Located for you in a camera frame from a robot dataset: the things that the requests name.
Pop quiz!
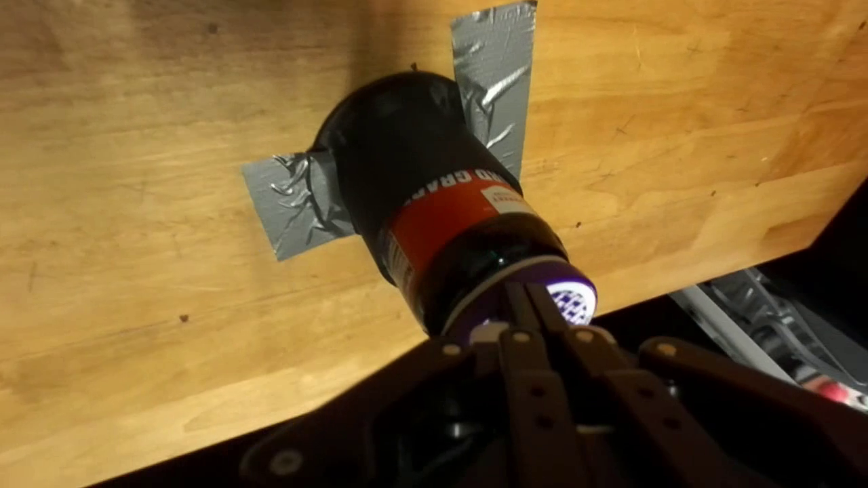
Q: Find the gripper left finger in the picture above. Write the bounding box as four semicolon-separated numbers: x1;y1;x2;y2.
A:
239;283;592;488

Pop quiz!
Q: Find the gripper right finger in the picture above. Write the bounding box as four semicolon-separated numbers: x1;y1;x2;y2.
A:
528;282;868;488

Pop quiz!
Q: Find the purple jar lid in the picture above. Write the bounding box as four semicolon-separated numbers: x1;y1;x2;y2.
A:
444;260;599;344

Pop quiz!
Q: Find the dark glass jar red label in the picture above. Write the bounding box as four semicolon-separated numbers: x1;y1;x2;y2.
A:
312;70;570;340

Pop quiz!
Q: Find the grey metal frame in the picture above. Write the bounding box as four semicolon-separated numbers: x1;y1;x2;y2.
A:
668;267;868;411

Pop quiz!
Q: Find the strip of grey duct tape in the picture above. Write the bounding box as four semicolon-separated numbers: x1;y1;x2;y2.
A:
241;150;357;262
450;0;538;181

